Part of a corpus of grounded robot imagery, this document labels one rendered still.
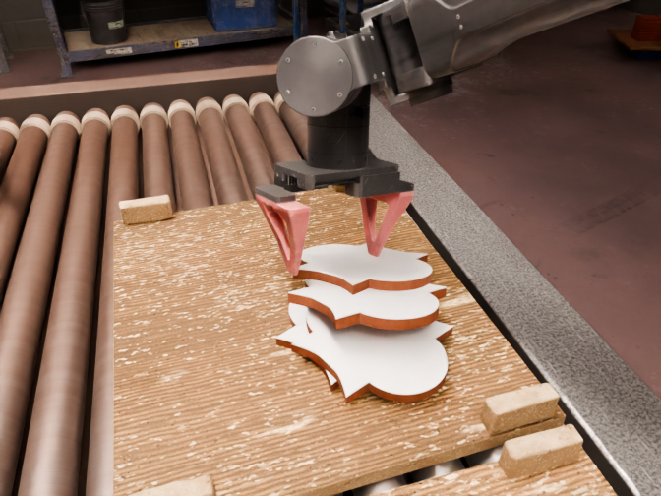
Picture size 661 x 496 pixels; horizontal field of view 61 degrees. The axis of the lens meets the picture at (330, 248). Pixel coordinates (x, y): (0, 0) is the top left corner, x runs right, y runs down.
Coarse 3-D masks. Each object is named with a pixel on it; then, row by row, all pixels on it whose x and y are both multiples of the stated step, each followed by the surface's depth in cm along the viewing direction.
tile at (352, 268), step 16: (304, 256) 58; (320, 256) 58; (336, 256) 58; (352, 256) 58; (368, 256) 58; (384, 256) 58; (400, 256) 58; (416, 256) 58; (304, 272) 54; (320, 272) 53; (336, 272) 53; (352, 272) 53; (368, 272) 53; (384, 272) 53; (400, 272) 53; (416, 272) 53; (352, 288) 50; (384, 288) 51; (400, 288) 51; (416, 288) 51
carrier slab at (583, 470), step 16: (496, 464) 42; (576, 464) 42; (592, 464) 42; (432, 480) 41; (448, 480) 41; (464, 480) 41; (480, 480) 41; (496, 480) 41; (512, 480) 41; (528, 480) 41; (544, 480) 41; (560, 480) 41; (576, 480) 41; (592, 480) 41
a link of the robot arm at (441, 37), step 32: (416, 0) 42; (448, 0) 39; (480, 0) 36; (512, 0) 34; (544, 0) 32; (576, 0) 30; (608, 0) 29; (384, 32) 47; (416, 32) 43; (448, 32) 40; (480, 32) 38; (512, 32) 35; (416, 64) 46; (448, 64) 41; (480, 64) 46
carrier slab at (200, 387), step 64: (320, 192) 74; (128, 256) 63; (192, 256) 63; (256, 256) 63; (128, 320) 54; (192, 320) 54; (256, 320) 54; (448, 320) 54; (128, 384) 48; (192, 384) 48; (256, 384) 48; (320, 384) 48; (448, 384) 48; (512, 384) 48; (128, 448) 43; (192, 448) 43; (256, 448) 43; (320, 448) 43; (384, 448) 43; (448, 448) 43
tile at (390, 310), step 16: (304, 288) 52; (320, 288) 52; (336, 288) 52; (368, 288) 52; (432, 288) 52; (304, 304) 50; (320, 304) 49; (336, 304) 48; (352, 304) 48; (368, 304) 48; (384, 304) 48; (400, 304) 48; (416, 304) 48; (432, 304) 48; (336, 320) 45; (352, 320) 46; (368, 320) 46; (384, 320) 45; (400, 320) 45; (416, 320) 45; (432, 320) 47
